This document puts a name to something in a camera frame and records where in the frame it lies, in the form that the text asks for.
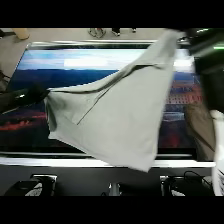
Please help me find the grey-green shirt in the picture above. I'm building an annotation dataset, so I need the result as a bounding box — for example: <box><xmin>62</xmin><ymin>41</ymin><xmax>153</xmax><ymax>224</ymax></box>
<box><xmin>44</xmin><ymin>29</ymin><xmax>183</xmax><ymax>173</ymax></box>

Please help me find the silver frame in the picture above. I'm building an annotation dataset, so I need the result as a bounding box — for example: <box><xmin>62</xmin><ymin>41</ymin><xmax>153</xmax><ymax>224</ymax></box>
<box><xmin>0</xmin><ymin>151</ymin><xmax>218</xmax><ymax>197</ymax></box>

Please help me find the black cable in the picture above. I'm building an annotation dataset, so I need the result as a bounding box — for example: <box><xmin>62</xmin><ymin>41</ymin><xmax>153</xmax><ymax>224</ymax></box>
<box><xmin>182</xmin><ymin>170</ymin><xmax>214</xmax><ymax>188</ymax></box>

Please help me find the brown garment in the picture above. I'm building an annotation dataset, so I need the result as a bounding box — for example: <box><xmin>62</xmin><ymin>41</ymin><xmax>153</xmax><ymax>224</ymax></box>
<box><xmin>184</xmin><ymin>103</ymin><xmax>217</xmax><ymax>162</ymax></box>

